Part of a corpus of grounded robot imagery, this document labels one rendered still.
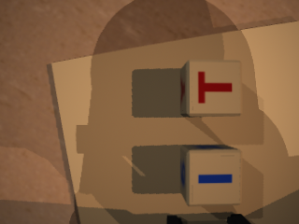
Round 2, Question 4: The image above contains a tan square mat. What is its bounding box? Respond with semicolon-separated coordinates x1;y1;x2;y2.
51;21;299;224

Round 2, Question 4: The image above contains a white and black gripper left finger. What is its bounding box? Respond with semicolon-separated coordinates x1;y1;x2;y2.
167;216;183;224

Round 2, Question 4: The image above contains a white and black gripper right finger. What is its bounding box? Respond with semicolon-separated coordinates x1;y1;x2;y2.
227;214;250;224

